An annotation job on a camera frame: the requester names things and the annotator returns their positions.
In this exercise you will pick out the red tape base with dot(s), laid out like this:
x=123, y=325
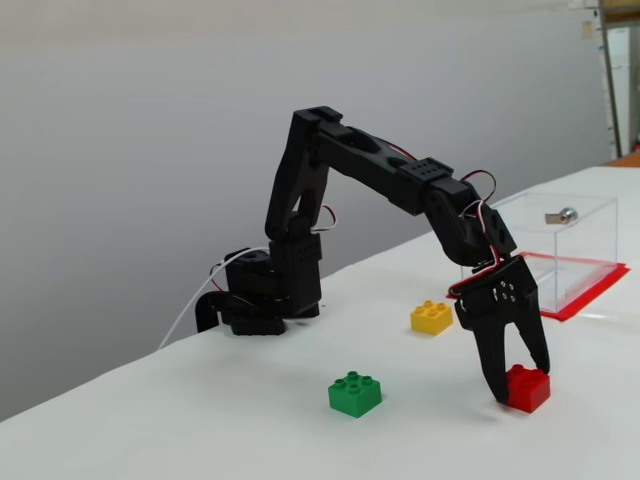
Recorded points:
x=575, y=312

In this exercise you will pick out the yellow lego brick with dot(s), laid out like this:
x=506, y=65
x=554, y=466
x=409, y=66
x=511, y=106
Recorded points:
x=431, y=320

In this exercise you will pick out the metal rack post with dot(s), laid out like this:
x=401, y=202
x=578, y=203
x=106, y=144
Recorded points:
x=611, y=80

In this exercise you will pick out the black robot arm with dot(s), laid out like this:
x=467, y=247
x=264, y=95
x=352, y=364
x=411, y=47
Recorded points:
x=360, y=165

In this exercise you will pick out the white refrigerator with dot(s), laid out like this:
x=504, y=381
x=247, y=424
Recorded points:
x=621, y=90

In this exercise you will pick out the black table clamp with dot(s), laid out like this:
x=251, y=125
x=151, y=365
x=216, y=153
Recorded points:
x=205, y=312

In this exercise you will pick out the red lego brick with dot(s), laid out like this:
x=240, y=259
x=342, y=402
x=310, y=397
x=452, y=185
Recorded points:
x=530, y=392

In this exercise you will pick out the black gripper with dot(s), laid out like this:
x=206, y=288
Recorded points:
x=506, y=306

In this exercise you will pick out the transparent plastic box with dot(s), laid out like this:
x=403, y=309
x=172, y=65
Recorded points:
x=585, y=240

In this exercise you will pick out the green lego brick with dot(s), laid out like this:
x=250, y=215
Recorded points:
x=354, y=397

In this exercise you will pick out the metal cam lock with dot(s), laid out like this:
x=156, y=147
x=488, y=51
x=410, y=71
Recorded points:
x=564, y=216

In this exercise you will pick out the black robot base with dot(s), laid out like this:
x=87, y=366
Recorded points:
x=257, y=327

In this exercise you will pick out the small paper note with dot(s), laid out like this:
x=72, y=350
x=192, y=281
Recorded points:
x=586, y=31

